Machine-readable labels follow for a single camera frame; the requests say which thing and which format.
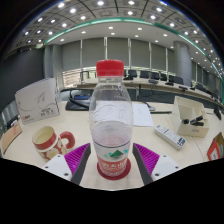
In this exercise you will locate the brown paper envelope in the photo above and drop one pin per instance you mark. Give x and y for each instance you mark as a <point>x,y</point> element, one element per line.
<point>9,138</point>

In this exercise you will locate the red-sided open cardboard box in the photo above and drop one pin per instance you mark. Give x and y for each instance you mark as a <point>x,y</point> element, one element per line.
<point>216,148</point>

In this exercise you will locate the long curved conference table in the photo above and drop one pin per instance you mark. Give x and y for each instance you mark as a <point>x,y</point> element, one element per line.
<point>150,86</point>

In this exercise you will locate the red floral mug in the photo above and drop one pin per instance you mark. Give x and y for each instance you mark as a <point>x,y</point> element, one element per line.
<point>45,141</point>

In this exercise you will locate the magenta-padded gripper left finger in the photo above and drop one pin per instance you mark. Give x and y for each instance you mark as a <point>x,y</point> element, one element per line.
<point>74,160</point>

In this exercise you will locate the white remote control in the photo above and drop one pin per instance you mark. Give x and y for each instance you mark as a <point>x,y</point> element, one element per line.
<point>170,136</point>

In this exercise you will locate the black pen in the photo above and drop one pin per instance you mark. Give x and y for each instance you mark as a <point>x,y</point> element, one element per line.
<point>161,112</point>

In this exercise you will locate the clear red-capped water bottle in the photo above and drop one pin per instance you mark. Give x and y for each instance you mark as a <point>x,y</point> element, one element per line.
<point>111,126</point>

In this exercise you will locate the black desk phone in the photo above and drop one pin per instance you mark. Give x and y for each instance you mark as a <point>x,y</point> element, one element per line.
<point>78,103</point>

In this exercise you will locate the black tool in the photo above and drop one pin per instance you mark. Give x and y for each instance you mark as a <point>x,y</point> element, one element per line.
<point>193,120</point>

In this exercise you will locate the beige open cardboard box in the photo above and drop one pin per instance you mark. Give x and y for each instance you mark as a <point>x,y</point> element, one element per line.
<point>186,108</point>

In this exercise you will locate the white printed paper sheet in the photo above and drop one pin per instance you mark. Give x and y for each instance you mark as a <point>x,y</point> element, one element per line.
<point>142,115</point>

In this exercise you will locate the group of ceiling lights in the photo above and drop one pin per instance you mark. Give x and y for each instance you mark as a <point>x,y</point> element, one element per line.
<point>100,3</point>

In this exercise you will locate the row of black office chairs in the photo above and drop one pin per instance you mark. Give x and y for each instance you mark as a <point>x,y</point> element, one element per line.
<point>155,75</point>

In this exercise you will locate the white paper ream box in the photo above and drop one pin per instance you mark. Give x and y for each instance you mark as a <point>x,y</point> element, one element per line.
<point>36,101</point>

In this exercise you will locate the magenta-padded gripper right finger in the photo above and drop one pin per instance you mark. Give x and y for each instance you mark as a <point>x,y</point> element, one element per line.
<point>150,160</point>

